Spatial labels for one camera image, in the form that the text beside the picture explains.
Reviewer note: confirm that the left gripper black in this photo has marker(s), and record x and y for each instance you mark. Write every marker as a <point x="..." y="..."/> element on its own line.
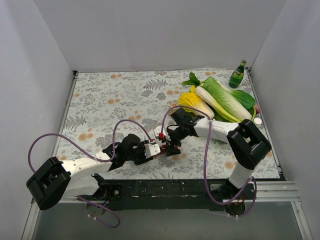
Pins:
<point x="144" y="157"/>

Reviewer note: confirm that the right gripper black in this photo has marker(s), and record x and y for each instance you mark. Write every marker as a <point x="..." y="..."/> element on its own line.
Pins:
<point x="171" y="133"/>

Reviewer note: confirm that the red weekly pill organizer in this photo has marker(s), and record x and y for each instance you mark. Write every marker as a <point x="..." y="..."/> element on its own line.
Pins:
<point x="161" y="152"/>

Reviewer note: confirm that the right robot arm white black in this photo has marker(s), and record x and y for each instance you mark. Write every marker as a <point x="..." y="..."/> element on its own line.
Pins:
<point x="247" y="142"/>

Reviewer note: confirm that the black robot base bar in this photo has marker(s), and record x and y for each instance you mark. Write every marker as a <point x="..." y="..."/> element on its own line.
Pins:
<point x="154" y="194"/>

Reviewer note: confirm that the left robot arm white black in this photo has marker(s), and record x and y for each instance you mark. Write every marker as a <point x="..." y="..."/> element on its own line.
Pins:
<point x="60" y="179"/>

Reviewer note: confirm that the yellow napa cabbage toy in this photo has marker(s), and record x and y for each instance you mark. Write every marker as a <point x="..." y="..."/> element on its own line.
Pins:
<point x="191" y="99"/>

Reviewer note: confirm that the green plastic basket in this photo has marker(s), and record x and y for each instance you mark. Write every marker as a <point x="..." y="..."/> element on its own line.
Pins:
<point x="200" y="124"/>

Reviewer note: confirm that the floral tablecloth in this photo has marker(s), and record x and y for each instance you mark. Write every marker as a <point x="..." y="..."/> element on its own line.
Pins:
<point x="108" y="106"/>

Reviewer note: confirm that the white daikon radish toy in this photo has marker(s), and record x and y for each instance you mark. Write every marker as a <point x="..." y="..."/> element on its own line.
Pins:
<point x="200" y="89"/>

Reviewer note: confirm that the green napa cabbage toy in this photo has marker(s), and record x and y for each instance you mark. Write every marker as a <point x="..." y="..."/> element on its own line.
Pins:
<point x="236" y="104"/>

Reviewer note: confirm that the green glass bottle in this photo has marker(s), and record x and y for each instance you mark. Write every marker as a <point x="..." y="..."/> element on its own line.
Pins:
<point x="237" y="75"/>

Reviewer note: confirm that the pink radish toy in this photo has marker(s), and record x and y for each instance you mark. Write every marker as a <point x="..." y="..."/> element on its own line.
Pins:
<point x="257" y="108"/>

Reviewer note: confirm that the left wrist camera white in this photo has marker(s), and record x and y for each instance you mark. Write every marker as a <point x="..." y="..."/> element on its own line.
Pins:
<point x="151" y="150"/>

